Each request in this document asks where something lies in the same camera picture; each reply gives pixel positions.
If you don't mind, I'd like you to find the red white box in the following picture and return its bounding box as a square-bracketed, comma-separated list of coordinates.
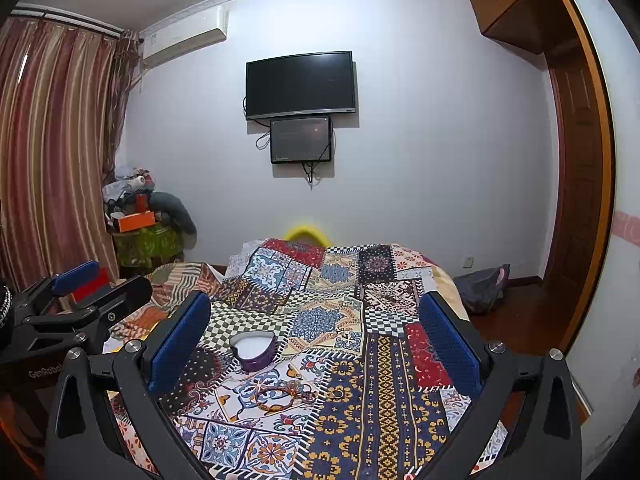
[72, 268, 111, 306]

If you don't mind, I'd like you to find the grey green pillow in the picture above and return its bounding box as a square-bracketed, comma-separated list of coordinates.
[149, 191, 198, 235]

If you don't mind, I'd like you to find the black wall television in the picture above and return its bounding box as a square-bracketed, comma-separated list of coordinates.
[245, 51, 357, 119]

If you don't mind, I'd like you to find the orange shoe box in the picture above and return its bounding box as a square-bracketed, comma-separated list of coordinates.
[114, 210, 156, 233]

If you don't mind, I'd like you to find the purple heart jewelry box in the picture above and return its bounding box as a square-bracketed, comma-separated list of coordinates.
[229, 330, 279, 373]

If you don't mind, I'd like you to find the red striped curtain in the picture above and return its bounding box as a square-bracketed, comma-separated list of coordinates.
[1, 16, 140, 289]

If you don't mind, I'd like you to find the white wall air conditioner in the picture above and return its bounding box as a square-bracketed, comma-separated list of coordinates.
[142, 6, 229, 68]

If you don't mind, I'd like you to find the red gold beaded bracelet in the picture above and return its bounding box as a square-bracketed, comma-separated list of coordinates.
[252, 378, 319, 415]

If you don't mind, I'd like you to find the small black wall monitor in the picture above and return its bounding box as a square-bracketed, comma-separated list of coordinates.
[270, 116, 333, 164]

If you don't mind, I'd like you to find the green patterned box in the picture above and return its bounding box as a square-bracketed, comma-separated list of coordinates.
[112, 224, 183, 268]

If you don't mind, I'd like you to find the brown striped blanket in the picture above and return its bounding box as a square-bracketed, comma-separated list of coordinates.
[104, 262, 224, 352]

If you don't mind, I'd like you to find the yellow chair back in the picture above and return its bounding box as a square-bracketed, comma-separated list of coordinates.
[282, 223, 332, 248]

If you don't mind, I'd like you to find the brown wooden wardrobe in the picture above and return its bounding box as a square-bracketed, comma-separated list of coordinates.
[470, 0, 615, 351]

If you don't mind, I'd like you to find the dark bag on floor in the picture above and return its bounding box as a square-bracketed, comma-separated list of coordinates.
[454, 264, 510, 315]

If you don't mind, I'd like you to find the colourful patchwork bedspread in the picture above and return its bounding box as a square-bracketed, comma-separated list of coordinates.
[102, 237, 509, 480]

